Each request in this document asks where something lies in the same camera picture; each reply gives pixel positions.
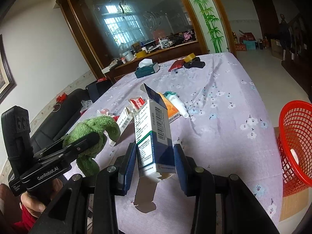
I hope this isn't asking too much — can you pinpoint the person's left hand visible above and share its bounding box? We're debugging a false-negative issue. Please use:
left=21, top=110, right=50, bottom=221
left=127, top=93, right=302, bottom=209
left=21, top=179, right=63, bottom=218

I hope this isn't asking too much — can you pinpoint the yellow tape roll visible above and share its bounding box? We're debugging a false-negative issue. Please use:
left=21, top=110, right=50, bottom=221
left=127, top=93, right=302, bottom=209
left=183, top=53, right=196, bottom=63

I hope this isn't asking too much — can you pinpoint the black leather sofa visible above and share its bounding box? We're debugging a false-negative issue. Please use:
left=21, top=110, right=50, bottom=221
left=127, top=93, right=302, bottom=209
left=31, top=89, right=90, bottom=153

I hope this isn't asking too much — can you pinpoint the framed wall picture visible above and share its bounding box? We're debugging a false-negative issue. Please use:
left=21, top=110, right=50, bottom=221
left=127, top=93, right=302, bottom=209
left=0, top=35, right=16, bottom=103

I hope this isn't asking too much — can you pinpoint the cardboard box on floor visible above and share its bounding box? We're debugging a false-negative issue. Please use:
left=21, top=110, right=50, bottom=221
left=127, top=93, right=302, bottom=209
left=271, top=39, right=284, bottom=60

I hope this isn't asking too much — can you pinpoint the orange white package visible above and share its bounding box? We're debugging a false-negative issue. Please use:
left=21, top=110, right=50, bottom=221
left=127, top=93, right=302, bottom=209
left=159, top=93, right=180, bottom=123

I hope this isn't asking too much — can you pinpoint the red white cardboard box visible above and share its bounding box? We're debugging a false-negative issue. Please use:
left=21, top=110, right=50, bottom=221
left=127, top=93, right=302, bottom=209
left=129, top=97, right=145, bottom=111

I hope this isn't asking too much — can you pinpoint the lilac floral tablecloth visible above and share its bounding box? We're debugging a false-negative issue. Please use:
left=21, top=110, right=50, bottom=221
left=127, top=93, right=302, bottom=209
left=77, top=53, right=283, bottom=233

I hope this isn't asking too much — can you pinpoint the dark teal tissue box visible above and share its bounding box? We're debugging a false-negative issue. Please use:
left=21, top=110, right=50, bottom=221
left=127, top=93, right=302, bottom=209
left=135, top=59, right=160, bottom=78

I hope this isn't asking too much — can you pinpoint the wooden sideboard counter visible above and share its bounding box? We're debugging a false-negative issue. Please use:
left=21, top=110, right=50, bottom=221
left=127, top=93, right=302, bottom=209
left=105, top=41, right=208, bottom=83

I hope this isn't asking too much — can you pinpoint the white mint sock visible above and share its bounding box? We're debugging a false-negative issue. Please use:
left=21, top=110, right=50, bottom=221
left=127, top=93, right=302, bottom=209
left=164, top=91, right=189, bottom=118

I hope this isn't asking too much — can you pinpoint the white blue medicine box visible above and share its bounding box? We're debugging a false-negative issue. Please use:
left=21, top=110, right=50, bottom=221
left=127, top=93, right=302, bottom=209
left=134, top=84, right=176, bottom=183

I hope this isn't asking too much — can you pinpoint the green fuzzy sock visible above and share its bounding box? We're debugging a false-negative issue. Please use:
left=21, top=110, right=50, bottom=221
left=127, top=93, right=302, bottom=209
left=62, top=116, right=121, bottom=177

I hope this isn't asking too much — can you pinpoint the black cloth item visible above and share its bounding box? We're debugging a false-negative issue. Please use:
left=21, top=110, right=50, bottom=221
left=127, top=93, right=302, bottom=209
left=183, top=57, right=206, bottom=69

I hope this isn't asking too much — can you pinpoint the bamboo painted panel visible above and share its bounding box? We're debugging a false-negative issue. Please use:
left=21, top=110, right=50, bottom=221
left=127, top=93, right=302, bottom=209
left=188, top=0, right=230, bottom=53

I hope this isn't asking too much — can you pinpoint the red plastic mesh basket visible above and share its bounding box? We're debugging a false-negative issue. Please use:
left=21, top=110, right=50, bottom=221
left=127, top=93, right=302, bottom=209
left=278, top=100, right=311, bottom=197

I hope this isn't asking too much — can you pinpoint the crumpled white plastic wrapper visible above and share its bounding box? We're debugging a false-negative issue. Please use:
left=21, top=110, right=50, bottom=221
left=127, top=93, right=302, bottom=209
left=97, top=108, right=116, bottom=118

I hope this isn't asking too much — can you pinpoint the red booklet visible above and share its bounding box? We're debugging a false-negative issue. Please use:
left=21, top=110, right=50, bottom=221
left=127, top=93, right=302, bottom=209
left=168, top=59, right=185, bottom=72

